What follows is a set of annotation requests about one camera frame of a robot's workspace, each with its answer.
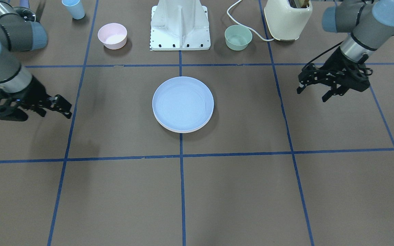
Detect light blue cup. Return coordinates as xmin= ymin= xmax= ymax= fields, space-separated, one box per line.
xmin=62 ymin=0 xmax=86 ymax=20

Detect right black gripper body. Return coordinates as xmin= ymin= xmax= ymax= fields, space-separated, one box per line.
xmin=0 ymin=76 xmax=51 ymax=111

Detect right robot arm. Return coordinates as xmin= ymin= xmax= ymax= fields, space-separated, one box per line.
xmin=0 ymin=0 xmax=72 ymax=122

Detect green bowl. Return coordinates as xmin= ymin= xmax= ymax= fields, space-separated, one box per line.
xmin=224 ymin=25 xmax=253 ymax=51

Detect blue plate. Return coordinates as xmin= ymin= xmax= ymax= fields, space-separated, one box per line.
xmin=152 ymin=76 xmax=214 ymax=131

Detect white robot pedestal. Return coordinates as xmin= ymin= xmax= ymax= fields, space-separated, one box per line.
xmin=149 ymin=0 xmax=211 ymax=51

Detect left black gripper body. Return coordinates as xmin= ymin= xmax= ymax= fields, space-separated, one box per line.
xmin=303 ymin=46 xmax=352 ymax=88

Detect pink bowl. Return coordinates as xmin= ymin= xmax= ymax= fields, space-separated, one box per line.
xmin=97 ymin=23 xmax=128 ymax=50

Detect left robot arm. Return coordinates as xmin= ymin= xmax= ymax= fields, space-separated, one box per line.
xmin=297 ymin=0 xmax=394 ymax=102

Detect cream plate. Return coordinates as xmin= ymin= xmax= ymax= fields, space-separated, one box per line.
xmin=156 ymin=118 xmax=210 ymax=133

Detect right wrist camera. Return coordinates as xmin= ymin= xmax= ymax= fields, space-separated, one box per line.
xmin=0 ymin=97 xmax=28 ymax=122

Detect dark blue lidded pot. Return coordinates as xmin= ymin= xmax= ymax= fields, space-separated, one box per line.
xmin=13 ymin=6 xmax=38 ymax=22

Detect cream toaster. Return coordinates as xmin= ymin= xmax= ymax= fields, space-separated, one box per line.
xmin=264 ymin=0 xmax=313 ymax=42

